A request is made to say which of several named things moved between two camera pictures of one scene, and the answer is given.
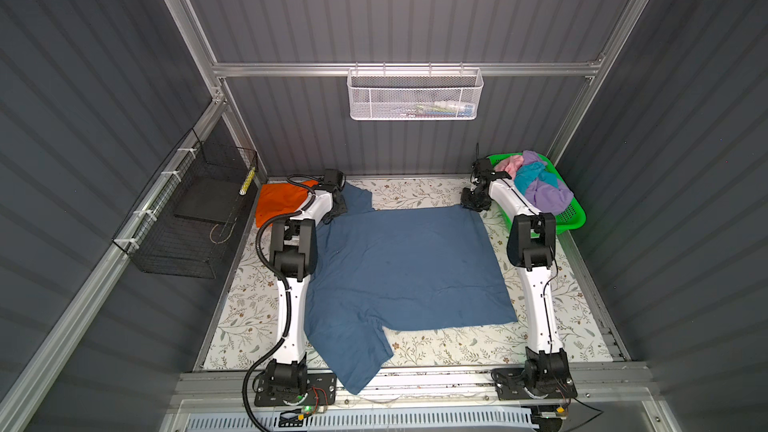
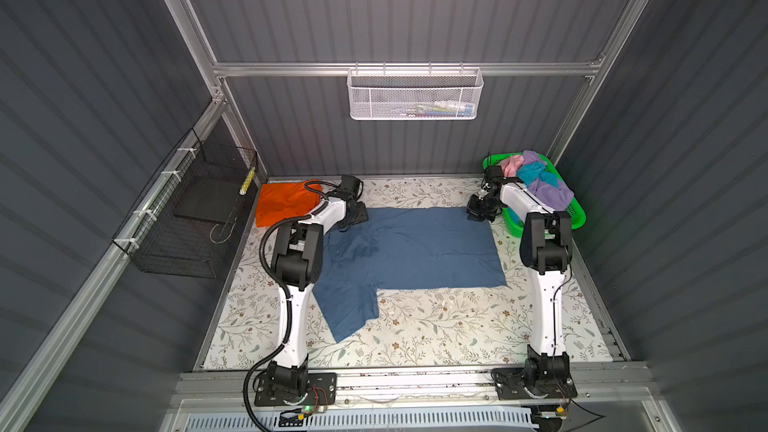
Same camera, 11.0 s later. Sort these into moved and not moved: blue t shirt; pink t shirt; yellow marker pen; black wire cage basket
Moved: blue t shirt
Not moved: pink t shirt; black wire cage basket; yellow marker pen
